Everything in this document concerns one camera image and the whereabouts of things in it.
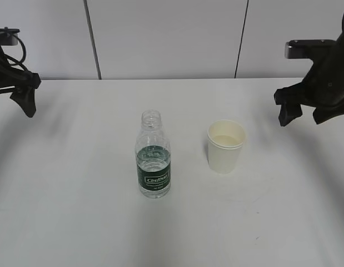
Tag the clear water bottle green label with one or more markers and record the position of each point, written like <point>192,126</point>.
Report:
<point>153,156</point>

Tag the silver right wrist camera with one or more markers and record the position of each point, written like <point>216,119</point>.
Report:
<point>307,48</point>

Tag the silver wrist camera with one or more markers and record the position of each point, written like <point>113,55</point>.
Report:
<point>307,48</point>
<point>8,36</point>

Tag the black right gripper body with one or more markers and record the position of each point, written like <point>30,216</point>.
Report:
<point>324,83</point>

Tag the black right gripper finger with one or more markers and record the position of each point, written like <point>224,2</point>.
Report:
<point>321,115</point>
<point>290,99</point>

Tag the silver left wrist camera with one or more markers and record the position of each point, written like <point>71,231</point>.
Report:
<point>8,36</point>

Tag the white paper cup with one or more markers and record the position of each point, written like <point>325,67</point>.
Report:
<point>225,142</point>

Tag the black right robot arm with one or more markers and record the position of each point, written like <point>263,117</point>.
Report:
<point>323,86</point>

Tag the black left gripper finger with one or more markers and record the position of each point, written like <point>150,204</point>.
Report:
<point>24,94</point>

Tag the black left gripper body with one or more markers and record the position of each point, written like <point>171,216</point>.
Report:
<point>14,75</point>

